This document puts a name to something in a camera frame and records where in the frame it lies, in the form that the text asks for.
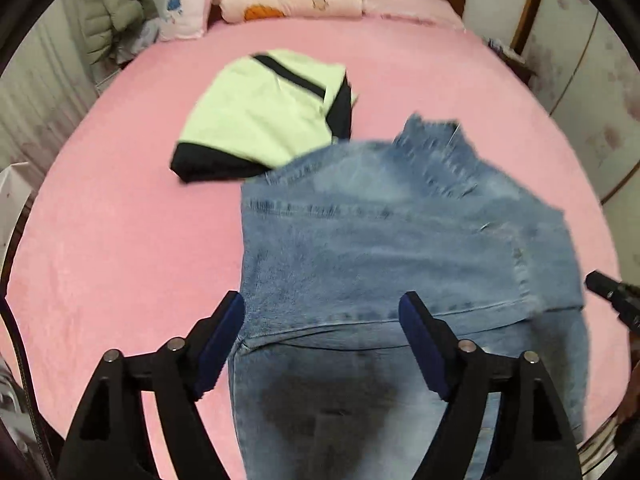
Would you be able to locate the white plastic bag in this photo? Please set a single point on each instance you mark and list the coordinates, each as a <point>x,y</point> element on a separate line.
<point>142,40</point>

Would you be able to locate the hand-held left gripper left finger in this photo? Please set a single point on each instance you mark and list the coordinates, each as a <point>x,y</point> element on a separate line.
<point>220,340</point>

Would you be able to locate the white printed cushion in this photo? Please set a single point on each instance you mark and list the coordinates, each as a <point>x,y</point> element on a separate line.
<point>185,5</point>

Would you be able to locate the beige puffer jacket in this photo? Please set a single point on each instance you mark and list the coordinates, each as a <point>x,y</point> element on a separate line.
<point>110,15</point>

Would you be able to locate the pink pillow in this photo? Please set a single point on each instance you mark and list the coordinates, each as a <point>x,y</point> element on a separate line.
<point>405,0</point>

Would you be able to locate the papers on nightstand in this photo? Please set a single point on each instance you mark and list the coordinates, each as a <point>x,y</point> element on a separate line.
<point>502,50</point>

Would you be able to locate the dark wooden nightstand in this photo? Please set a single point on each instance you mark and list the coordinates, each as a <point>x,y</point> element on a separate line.
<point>517,70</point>

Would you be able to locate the floral sliding wardrobe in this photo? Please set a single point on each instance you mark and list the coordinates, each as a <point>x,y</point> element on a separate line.
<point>575,60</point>

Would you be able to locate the green and black garment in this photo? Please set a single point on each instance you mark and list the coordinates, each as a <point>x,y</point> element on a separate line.
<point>250,105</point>

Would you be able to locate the blue denim jacket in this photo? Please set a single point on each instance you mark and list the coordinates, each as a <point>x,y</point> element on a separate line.
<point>375,240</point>

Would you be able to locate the white curtain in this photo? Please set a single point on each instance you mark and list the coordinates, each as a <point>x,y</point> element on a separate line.
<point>45,100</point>

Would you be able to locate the pink bed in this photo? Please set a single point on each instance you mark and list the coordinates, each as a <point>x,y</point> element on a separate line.
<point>125,240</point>

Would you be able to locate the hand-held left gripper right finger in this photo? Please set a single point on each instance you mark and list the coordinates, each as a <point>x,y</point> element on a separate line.
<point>425,345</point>

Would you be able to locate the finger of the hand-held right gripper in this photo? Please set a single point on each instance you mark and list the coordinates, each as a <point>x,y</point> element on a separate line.
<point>617,297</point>

